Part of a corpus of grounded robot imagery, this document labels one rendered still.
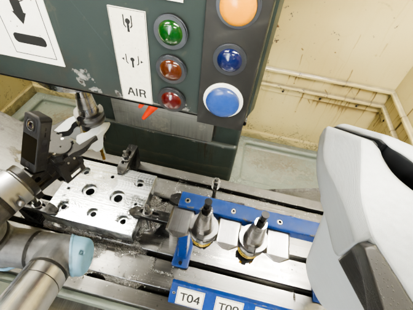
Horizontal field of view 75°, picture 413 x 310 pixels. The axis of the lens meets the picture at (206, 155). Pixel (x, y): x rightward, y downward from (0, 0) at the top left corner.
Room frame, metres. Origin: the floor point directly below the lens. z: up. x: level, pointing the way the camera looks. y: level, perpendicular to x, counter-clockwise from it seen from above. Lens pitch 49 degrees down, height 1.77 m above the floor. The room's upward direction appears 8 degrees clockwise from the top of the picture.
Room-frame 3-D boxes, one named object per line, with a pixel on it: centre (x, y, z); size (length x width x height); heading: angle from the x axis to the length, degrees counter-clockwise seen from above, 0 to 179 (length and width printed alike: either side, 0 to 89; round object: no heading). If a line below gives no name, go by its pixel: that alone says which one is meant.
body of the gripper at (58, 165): (0.33, 0.33, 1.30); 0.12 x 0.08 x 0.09; 156
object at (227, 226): (0.27, -0.07, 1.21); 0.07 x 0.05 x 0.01; 173
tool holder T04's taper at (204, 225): (0.28, -0.02, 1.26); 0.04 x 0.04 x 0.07
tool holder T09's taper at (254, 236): (0.26, -0.12, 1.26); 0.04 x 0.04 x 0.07
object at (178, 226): (0.28, 0.04, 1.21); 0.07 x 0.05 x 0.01; 173
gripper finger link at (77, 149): (0.37, 0.28, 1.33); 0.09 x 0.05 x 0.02; 142
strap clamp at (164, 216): (0.40, 0.15, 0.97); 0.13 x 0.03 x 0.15; 83
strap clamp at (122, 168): (0.61, 0.28, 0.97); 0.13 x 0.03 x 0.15; 173
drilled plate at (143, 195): (0.46, 0.32, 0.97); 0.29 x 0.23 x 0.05; 83
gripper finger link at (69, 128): (0.43, 0.31, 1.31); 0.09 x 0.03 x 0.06; 169
